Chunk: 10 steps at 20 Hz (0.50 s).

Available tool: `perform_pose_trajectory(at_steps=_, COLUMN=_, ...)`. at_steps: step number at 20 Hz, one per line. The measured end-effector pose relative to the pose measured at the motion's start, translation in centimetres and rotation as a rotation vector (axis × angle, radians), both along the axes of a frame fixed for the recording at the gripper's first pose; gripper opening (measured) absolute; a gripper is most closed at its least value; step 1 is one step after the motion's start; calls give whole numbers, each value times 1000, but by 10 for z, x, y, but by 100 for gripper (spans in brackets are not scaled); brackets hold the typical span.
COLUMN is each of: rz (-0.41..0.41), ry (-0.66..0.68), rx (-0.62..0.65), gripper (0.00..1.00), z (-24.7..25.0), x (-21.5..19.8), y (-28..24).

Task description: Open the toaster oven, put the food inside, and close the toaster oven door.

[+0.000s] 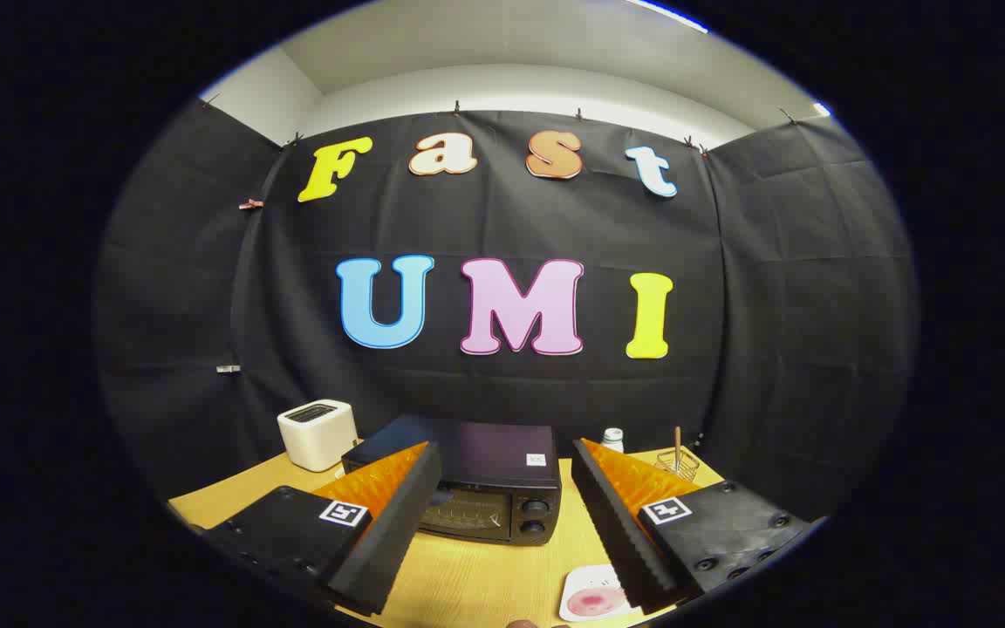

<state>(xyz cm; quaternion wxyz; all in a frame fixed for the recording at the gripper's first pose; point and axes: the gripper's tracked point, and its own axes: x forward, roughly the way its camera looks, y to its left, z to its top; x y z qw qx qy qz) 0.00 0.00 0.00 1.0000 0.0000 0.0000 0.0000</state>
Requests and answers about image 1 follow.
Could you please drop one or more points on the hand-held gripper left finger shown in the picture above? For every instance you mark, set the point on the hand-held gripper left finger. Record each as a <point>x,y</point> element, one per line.
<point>398,523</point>

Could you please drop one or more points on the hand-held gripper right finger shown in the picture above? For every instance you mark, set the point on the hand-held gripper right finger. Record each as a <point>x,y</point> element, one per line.
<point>616,523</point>

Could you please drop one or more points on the white square plate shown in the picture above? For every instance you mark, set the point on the white square plate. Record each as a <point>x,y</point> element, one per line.
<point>577,583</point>

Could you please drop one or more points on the pink round food slice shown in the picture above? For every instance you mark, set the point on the pink round food slice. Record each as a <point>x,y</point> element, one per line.
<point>594,602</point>

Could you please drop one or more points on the black toaster oven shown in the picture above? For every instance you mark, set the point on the black toaster oven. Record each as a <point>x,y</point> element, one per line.
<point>485,449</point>

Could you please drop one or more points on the white pop-up toaster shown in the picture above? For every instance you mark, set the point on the white pop-up toaster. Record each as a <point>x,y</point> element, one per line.
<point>319,436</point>

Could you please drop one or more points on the white drink bottle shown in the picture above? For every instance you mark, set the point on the white drink bottle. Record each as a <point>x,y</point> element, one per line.
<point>612,440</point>

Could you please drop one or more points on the wooden stick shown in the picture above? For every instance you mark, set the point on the wooden stick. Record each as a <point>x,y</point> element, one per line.
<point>678,440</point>

